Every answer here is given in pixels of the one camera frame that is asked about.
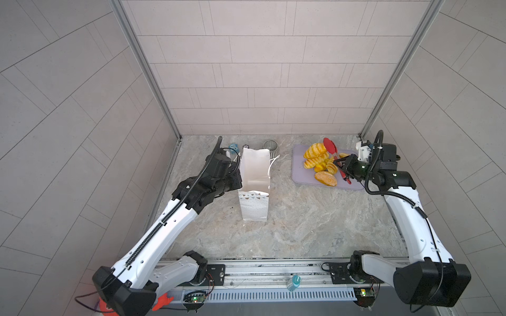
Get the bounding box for cartoon animal paper bag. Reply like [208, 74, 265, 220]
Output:
[238, 147, 279, 222]

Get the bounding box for striped ceramic mug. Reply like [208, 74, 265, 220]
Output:
[262, 140, 279, 159]

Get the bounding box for right green circuit board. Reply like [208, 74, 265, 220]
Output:
[353, 287, 376, 301]

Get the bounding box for green circuit board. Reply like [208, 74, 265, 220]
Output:
[183, 290, 208, 304]
[353, 287, 376, 301]

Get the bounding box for left green circuit board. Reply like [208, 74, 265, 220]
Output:
[183, 290, 208, 304]

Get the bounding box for teal small bottle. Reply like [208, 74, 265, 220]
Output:
[287, 275, 301, 292]

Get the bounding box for ridged yellow fake bread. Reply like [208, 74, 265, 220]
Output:
[303, 143, 328, 159]

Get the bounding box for metal base rail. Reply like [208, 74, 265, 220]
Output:
[167, 258, 393, 304]

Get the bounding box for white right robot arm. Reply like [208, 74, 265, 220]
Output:
[333, 154, 472, 313]

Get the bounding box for lilac cutting board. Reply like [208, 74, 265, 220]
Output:
[292, 144, 364, 191]

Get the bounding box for red kitchen tongs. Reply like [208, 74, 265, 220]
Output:
[323, 138, 351, 184]

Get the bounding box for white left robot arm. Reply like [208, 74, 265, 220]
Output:
[92, 171, 242, 315]

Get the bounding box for braided yellow fake bread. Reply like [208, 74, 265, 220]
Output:
[314, 159, 339, 175]

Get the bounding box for blue owl toy block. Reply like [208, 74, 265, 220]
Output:
[228, 144, 240, 155]

